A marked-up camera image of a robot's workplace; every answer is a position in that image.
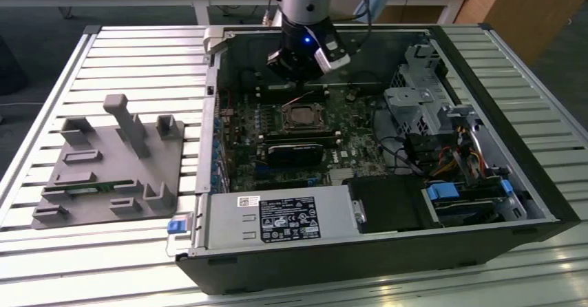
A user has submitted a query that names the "black RAM slot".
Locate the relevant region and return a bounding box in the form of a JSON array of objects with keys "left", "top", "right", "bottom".
[
  {"left": 264, "top": 137, "right": 336, "bottom": 147},
  {"left": 257, "top": 92, "right": 331, "bottom": 98},
  {"left": 264, "top": 131, "right": 336, "bottom": 139},
  {"left": 261, "top": 89, "right": 329, "bottom": 95}
]

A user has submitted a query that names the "blue case latch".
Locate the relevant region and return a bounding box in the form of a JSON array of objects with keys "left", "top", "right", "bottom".
[{"left": 167, "top": 219, "right": 191, "bottom": 235}]

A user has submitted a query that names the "CPU socket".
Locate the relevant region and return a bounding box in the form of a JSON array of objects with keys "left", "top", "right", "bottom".
[{"left": 279, "top": 102, "right": 331, "bottom": 133}]

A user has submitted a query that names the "hard disk in blue carrier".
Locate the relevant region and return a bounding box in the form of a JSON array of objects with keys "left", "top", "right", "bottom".
[{"left": 421, "top": 179, "right": 504, "bottom": 226}]

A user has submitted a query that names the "metal socket cover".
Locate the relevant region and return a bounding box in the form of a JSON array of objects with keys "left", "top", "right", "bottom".
[{"left": 280, "top": 104, "right": 328, "bottom": 131}]

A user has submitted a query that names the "green motherboard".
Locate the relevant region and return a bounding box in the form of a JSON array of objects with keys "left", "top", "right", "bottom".
[{"left": 215, "top": 85, "right": 392, "bottom": 191}]

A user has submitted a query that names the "silver power supply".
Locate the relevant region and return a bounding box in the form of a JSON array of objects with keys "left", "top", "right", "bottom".
[{"left": 201, "top": 184, "right": 364, "bottom": 250}]

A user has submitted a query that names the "black graphics card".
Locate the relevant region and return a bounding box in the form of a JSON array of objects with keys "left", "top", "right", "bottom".
[{"left": 264, "top": 142, "right": 325, "bottom": 166}]

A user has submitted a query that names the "green RAM stick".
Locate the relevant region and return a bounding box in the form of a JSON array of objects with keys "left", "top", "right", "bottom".
[{"left": 64, "top": 182, "right": 137, "bottom": 196}]

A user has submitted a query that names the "black plastic shroud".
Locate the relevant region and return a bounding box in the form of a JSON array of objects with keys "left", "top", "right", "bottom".
[{"left": 344, "top": 176, "right": 436, "bottom": 235}]

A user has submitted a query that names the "wooden cabinet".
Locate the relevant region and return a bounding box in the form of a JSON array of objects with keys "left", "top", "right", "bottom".
[{"left": 484, "top": 0, "right": 588, "bottom": 66}]

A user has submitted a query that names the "grey parts rack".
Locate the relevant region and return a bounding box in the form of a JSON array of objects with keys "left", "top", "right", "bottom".
[{"left": 29, "top": 93, "right": 185, "bottom": 231}]

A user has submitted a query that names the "black open PC case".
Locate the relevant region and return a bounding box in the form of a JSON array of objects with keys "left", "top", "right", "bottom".
[{"left": 173, "top": 24, "right": 580, "bottom": 296}]

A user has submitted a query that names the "silver heat sink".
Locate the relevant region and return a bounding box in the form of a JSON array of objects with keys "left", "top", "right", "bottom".
[{"left": 329, "top": 168, "right": 359, "bottom": 185}]

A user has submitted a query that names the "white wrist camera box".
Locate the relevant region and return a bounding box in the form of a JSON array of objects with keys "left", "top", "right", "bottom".
[{"left": 315, "top": 37, "right": 353, "bottom": 74}]

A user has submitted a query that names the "orange yellow wire bundle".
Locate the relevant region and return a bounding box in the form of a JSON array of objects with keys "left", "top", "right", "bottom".
[{"left": 431, "top": 147, "right": 489, "bottom": 178}]

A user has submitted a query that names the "silver disk bay cage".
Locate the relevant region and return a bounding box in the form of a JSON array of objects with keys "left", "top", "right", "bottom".
[{"left": 383, "top": 43, "right": 477, "bottom": 138}]

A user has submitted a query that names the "silver CPU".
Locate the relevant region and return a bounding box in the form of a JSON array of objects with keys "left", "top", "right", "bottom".
[{"left": 289, "top": 109, "right": 317, "bottom": 124}]

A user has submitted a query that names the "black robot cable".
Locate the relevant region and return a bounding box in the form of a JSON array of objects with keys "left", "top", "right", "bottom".
[{"left": 351, "top": 0, "right": 373, "bottom": 52}]

